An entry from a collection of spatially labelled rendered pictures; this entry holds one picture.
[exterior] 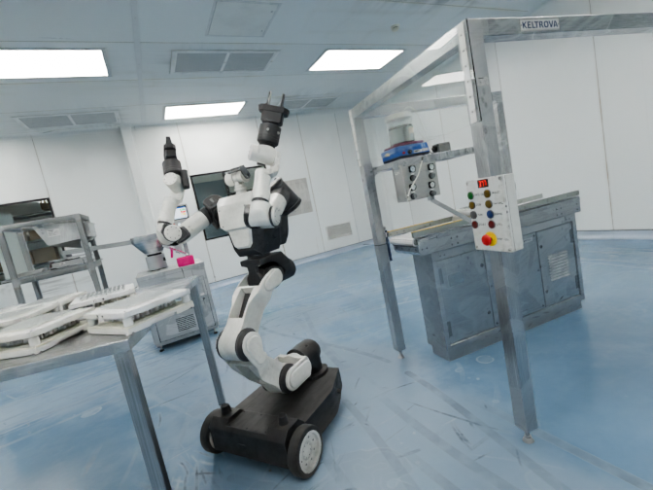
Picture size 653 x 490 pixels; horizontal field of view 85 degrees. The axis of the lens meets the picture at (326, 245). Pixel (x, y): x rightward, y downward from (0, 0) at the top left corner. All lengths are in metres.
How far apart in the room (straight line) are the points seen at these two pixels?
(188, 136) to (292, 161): 1.94
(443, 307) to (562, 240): 1.05
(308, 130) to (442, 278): 5.67
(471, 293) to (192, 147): 5.48
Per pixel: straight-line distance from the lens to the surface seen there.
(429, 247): 2.10
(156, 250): 3.99
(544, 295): 2.83
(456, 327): 2.36
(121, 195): 6.62
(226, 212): 1.74
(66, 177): 6.74
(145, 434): 1.35
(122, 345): 1.23
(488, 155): 1.43
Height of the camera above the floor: 1.10
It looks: 7 degrees down
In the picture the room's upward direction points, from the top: 12 degrees counter-clockwise
